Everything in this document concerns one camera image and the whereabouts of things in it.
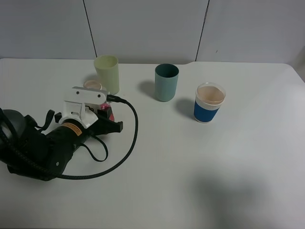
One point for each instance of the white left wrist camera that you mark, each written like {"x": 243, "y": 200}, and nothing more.
{"x": 75, "y": 104}

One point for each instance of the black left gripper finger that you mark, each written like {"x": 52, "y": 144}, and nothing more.
{"x": 105, "y": 126}
{"x": 105, "y": 112}

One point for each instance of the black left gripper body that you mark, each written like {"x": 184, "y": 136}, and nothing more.
{"x": 67, "y": 137}

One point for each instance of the teal plastic cup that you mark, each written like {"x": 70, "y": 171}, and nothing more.
{"x": 166, "y": 78}

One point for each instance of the clear plastic drink bottle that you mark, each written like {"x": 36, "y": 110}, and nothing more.
{"x": 94, "y": 84}

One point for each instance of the pale green plastic cup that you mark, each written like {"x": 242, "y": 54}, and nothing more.
{"x": 107, "y": 69}

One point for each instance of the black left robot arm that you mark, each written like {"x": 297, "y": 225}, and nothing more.
{"x": 43, "y": 152}

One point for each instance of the blue sleeved clear cup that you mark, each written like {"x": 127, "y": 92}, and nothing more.
{"x": 208, "y": 99}

